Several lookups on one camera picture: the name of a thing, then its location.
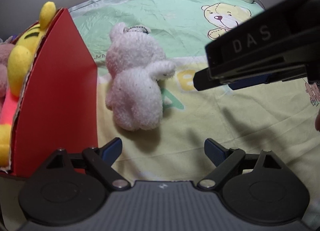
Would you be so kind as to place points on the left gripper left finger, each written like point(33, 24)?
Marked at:
point(97, 162)

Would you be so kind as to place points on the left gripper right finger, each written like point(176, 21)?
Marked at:
point(228, 163)

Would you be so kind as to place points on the small white bear plush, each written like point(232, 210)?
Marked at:
point(136, 63)

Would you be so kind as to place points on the pink teddy bear plush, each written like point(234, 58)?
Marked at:
point(5, 51)

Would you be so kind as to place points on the red cardboard box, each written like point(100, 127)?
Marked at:
point(58, 104)

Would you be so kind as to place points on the bear print bed sheet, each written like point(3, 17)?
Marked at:
point(279, 116)

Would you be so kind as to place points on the yellow tiger plush toy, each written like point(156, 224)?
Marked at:
point(19, 63)

